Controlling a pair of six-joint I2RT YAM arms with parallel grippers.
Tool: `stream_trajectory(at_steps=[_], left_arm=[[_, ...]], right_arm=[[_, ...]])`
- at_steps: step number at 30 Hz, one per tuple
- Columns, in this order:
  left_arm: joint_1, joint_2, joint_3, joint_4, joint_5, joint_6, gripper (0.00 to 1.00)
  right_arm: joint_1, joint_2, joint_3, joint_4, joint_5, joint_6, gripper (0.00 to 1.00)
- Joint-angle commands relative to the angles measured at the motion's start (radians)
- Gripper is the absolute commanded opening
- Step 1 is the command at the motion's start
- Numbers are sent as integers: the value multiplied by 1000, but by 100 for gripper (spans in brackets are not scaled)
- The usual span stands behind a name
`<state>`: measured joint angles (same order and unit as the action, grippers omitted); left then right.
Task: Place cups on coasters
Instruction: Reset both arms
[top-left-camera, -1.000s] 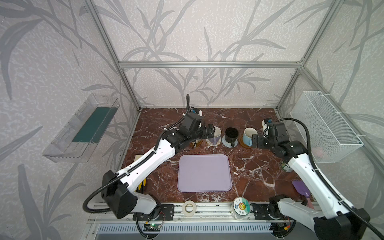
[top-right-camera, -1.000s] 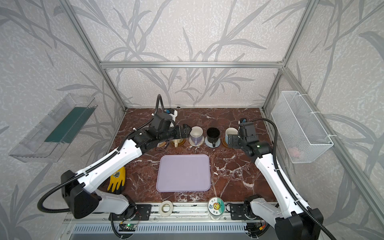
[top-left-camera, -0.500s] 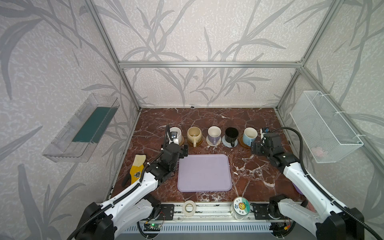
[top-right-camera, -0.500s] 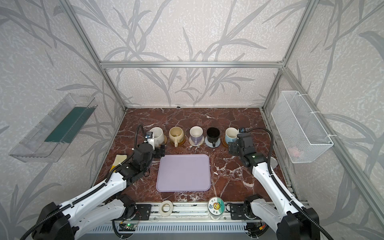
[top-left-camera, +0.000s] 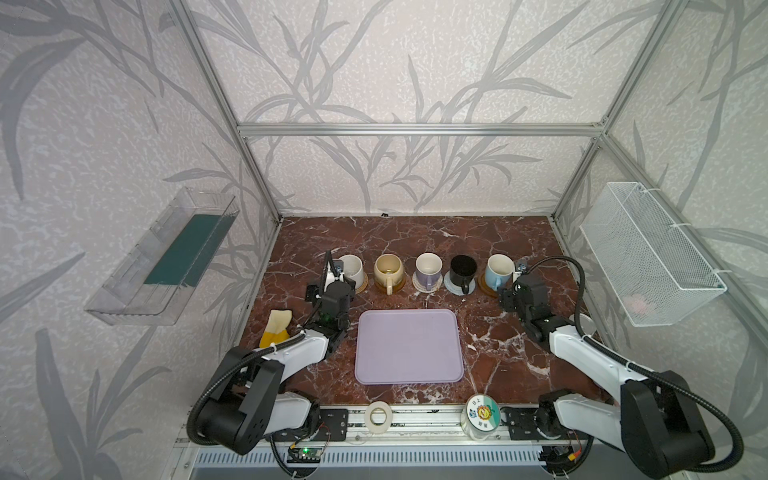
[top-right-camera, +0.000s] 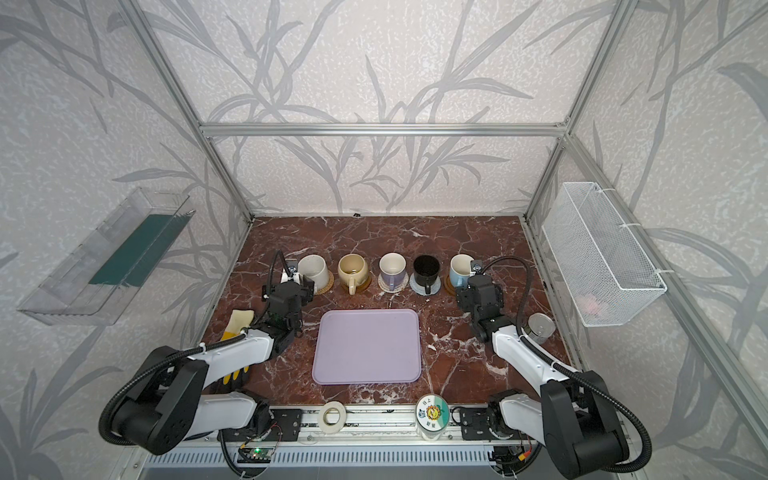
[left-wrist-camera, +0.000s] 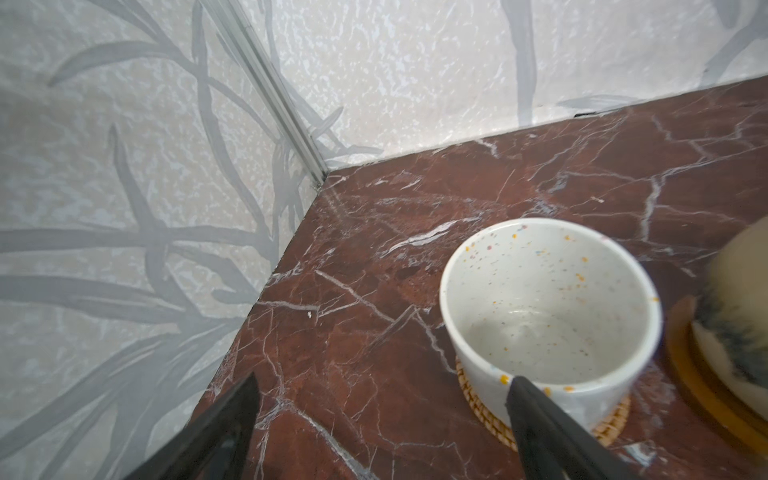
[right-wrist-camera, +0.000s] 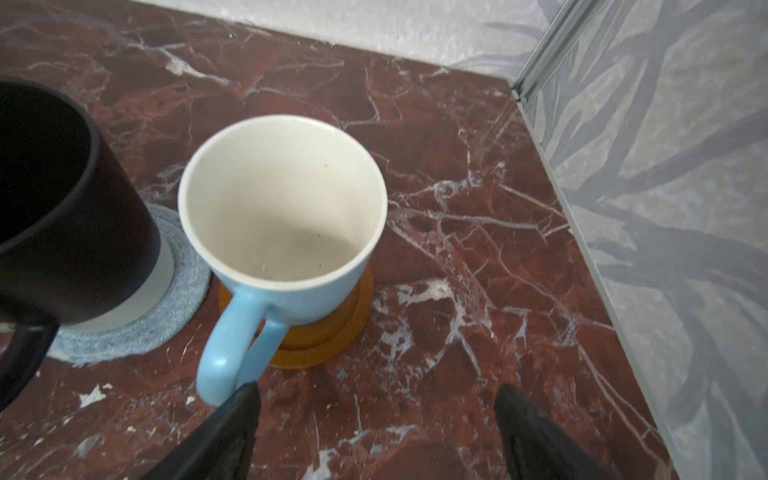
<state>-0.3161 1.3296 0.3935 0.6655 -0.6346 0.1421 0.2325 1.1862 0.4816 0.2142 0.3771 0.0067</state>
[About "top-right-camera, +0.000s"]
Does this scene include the brown wooden coaster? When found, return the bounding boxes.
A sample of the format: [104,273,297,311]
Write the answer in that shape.
[341,273,374,293]

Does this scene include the clear plastic wall bin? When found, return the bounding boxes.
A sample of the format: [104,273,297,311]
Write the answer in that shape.
[18,188,195,326]

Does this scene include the woven cork coaster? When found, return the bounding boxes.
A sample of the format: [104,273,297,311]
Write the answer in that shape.
[315,272,335,295]

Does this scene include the grey round coaster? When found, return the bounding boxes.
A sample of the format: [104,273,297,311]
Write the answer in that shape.
[409,276,442,297]

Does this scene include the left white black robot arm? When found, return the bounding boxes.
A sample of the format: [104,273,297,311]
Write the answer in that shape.
[98,279,314,455]

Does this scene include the white wire mesh basket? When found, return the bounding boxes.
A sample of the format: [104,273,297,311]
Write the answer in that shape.
[542,182,667,327]

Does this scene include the black mug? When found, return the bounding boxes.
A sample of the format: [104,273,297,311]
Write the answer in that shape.
[412,255,441,287]

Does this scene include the amber brown coaster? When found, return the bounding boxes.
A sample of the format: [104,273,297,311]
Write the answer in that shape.
[442,276,456,296]

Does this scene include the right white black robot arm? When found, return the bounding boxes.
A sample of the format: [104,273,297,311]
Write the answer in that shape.
[456,274,653,479]

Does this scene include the white mug blue handle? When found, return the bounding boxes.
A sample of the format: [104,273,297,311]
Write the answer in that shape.
[449,254,474,289]

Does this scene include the beige mug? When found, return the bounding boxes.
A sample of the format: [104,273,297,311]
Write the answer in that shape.
[337,253,370,295]

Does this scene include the white tape roll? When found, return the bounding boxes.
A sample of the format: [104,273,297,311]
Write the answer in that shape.
[317,401,347,435]

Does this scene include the small clear cup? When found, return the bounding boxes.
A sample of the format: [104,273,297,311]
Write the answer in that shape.
[525,313,557,345]

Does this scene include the beige spiral woven coaster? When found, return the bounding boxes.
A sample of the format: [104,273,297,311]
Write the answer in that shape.
[377,273,409,294]

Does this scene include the lavender plastic tray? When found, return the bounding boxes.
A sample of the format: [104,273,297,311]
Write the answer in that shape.
[312,309,422,385]

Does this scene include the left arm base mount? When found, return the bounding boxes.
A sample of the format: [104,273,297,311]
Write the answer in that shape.
[223,409,303,443]

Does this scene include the yellow work glove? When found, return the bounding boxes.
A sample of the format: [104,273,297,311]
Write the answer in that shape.
[211,310,255,394]

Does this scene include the round lidded container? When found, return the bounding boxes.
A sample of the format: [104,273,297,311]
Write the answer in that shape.
[415,394,451,441]

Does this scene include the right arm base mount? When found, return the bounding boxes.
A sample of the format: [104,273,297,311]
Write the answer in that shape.
[455,405,529,441]

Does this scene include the pink object in basket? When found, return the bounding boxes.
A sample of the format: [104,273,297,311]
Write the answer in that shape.
[578,294,604,316]

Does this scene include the aluminium front rail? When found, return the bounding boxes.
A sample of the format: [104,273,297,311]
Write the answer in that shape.
[122,403,631,448]

